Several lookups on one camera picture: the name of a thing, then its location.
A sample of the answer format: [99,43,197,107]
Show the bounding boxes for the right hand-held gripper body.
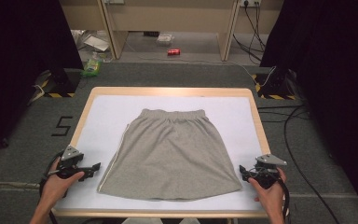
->
[255,153,288,189]

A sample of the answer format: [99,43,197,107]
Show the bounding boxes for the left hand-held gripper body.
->
[55,144,85,180]

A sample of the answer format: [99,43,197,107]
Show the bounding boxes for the grey sweat shorts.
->
[96,107,243,202]

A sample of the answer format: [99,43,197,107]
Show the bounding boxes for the person's right hand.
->
[248,167,288,216]

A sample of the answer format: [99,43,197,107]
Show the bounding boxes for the person's left hand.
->
[39,158,86,208]

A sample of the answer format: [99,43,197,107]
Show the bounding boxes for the black stand base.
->
[251,66,297,101]
[34,69,82,99]

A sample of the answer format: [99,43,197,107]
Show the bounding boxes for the green plastic packet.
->
[80,57,103,78]

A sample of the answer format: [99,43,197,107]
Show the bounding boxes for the black curtain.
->
[0,0,84,162]
[259,0,358,216]

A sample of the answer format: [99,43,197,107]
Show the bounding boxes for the clear plastic box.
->
[156,33,175,47]

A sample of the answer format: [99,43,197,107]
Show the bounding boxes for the beige wooden desk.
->
[59,0,285,62]

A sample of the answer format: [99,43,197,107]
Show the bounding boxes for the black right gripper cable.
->
[276,176,291,220]

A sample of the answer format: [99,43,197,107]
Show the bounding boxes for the black floor cables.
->
[256,105,343,224]

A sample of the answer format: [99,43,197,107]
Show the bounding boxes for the black power cables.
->
[232,3,267,63]

